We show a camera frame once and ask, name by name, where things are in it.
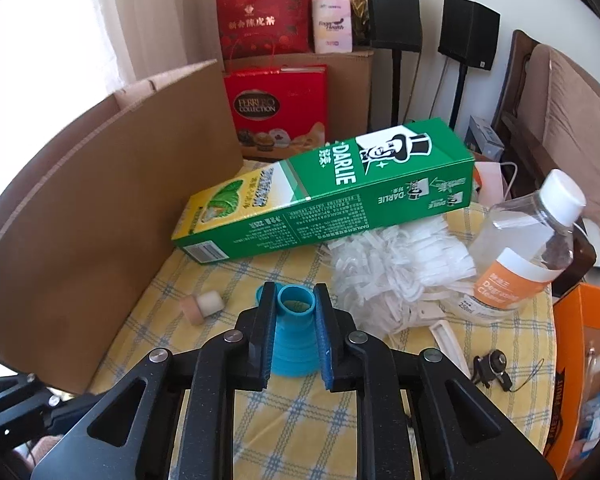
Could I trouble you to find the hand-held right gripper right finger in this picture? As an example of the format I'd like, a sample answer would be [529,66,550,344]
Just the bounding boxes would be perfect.
[312,282,556,480]

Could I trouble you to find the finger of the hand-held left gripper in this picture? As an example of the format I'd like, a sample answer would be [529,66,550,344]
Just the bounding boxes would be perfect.
[0,372,101,456]

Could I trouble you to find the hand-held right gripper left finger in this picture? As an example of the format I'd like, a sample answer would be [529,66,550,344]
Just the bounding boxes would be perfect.
[30,281,281,480]

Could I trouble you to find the blue collapsible funnel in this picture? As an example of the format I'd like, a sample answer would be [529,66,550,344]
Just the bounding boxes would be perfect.
[272,284,326,378]

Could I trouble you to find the white fluffy duster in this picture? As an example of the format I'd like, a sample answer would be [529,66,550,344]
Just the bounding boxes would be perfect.
[325,215,478,378]

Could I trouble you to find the green toothpaste box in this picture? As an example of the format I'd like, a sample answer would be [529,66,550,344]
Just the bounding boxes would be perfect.
[171,117,476,263]

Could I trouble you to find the large cardboard box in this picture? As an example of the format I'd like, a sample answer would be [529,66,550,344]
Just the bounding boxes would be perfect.
[0,58,243,395]

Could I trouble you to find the clear bottle with orange label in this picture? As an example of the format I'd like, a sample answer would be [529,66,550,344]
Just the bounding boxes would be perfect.
[445,169,588,318]

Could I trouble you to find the small pink white stopper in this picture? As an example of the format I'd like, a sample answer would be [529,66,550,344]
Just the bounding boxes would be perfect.
[181,291,224,325]

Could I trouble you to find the yellow checked tablecloth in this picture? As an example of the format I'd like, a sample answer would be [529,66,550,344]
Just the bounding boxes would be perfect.
[87,160,558,480]

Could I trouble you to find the red gift box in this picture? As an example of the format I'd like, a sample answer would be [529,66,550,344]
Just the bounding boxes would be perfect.
[223,64,329,162]

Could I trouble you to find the pale pink paper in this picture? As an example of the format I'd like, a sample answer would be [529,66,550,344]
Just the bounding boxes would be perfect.
[472,160,506,206]

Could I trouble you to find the orange cardboard fruit box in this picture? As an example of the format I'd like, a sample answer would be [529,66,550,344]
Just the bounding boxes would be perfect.
[545,282,600,476]

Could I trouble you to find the brown cardboard box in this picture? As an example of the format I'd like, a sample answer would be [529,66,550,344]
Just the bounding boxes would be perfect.
[225,46,376,136]

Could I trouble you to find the blue and white box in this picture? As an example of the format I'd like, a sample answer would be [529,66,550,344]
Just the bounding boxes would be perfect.
[465,115,506,161]

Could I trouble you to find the red floral gift bag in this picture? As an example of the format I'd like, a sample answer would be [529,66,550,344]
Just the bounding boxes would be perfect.
[216,0,321,61]

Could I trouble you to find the pink carton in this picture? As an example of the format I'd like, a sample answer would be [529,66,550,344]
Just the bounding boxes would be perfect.
[311,0,355,54]

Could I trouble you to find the gold wrapped package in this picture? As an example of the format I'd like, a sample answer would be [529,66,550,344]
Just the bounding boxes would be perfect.
[330,0,370,46]

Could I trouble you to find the brown cushioned wooden sofa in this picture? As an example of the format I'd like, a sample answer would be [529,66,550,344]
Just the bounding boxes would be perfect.
[497,30,600,291]

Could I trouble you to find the black speaker on stand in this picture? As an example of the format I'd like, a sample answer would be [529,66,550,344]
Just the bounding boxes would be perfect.
[437,0,501,133]
[364,0,423,128]

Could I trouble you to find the white curtain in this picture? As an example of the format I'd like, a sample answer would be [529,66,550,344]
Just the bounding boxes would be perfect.
[0,0,216,111]

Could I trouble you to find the black key fob with cord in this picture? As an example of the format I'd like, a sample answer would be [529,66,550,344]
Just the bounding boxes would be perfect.
[472,352,546,393]

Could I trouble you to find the white cable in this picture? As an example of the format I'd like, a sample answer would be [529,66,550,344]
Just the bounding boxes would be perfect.
[500,160,520,196]

